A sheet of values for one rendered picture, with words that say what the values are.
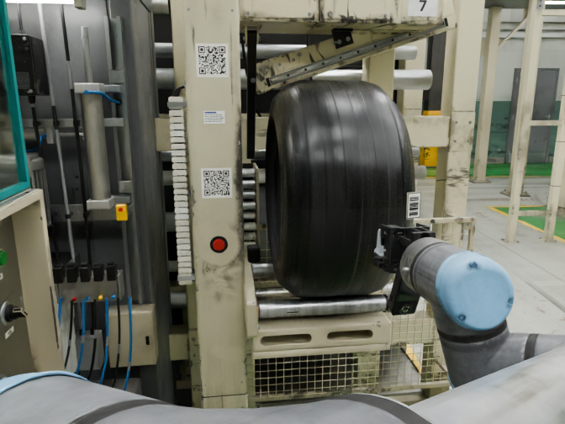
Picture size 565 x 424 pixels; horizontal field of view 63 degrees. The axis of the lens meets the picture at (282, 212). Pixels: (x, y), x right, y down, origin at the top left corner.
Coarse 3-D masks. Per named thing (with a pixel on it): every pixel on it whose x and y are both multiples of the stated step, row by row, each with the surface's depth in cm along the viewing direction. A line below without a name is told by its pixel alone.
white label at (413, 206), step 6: (414, 192) 103; (420, 192) 103; (408, 198) 102; (414, 198) 103; (420, 198) 104; (408, 204) 102; (414, 204) 103; (408, 210) 103; (414, 210) 103; (408, 216) 103; (414, 216) 104
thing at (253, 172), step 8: (248, 168) 158; (256, 168) 155; (248, 176) 157; (256, 176) 156; (248, 184) 157; (256, 184) 157; (248, 192) 159; (256, 192) 157; (248, 200) 172; (256, 200) 158; (248, 208) 159; (256, 208) 158; (248, 216) 160; (256, 216) 159; (248, 224) 160; (256, 224) 160; (248, 232) 163; (256, 232) 161; (248, 240) 175; (256, 240) 162
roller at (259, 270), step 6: (252, 264) 145; (258, 264) 145; (264, 264) 145; (270, 264) 145; (252, 270) 145; (258, 270) 144; (264, 270) 144; (270, 270) 144; (258, 276) 144; (264, 276) 145; (270, 276) 145
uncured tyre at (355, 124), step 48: (288, 96) 111; (336, 96) 108; (384, 96) 110; (288, 144) 103; (336, 144) 100; (384, 144) 102; (288, 192) 102; (336, 192) 99; (384, 192) 100; (288, 240) 105; (336, 240) 102; (288, 288) 118; (336, 288) 113
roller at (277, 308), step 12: (264, 300) 119; (276, 300) 119; (288, 300) 119; (300, 300) 119; (312, 300) 119; (324, 300) 119; (336, 300) 120; (348, 300) 120; (360, 300) 120; (372, 300) 120; (384, 300) 121; (264, 312) 117; (276, 312) 117; (288, 312) 118; (300, 312) 118; (312, 312) 118; (324, 312) 119; (336, 312) 120; (348, 312) 120; (360, 312) 121
